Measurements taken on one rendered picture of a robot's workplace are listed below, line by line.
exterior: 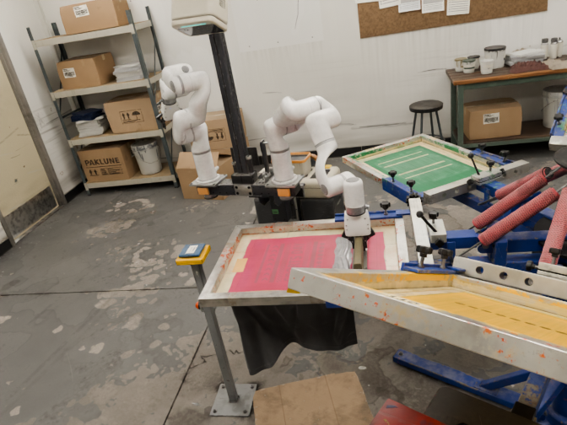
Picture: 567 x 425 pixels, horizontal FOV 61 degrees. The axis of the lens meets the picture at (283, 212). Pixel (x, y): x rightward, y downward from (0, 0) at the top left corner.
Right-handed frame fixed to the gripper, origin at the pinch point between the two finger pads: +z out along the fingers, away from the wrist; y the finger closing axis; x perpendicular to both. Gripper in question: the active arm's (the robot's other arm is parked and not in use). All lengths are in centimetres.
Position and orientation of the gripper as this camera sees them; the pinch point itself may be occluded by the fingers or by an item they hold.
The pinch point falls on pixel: (359, 244)
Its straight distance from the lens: 195.4
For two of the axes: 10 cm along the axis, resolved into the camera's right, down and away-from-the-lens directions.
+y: -9.7, 0.7, 2.2
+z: 1.6, 8.9, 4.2
